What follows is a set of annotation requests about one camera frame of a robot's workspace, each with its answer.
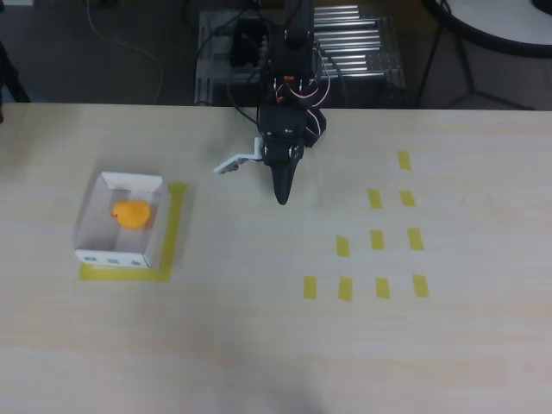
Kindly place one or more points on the black table leg frame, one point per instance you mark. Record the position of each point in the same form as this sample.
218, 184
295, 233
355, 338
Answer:
463, 64

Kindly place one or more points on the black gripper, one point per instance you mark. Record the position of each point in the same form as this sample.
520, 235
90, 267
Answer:
282, 166

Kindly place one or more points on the long yellow tape strip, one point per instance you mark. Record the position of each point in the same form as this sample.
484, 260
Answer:
121, 274
174, 224

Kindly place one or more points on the short yellow tape mark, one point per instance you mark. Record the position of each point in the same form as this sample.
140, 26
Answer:
407, 198
374, 198
404, 160
377, 240

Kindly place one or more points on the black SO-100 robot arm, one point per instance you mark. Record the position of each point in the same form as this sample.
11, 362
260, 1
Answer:
293, 52

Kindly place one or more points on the white cardboard box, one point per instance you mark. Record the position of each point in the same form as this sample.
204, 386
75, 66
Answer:
99, 228

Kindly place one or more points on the aluminium roller rack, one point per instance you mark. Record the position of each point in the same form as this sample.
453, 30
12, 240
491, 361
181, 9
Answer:
358, 47

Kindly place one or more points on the black blurry object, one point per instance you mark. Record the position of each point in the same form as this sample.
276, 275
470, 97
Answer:
10, 73

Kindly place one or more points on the round white table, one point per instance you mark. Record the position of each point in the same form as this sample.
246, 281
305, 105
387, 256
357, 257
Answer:
496, 21

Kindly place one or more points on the yellow rubber duck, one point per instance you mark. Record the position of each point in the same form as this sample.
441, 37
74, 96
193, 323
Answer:
133, 214

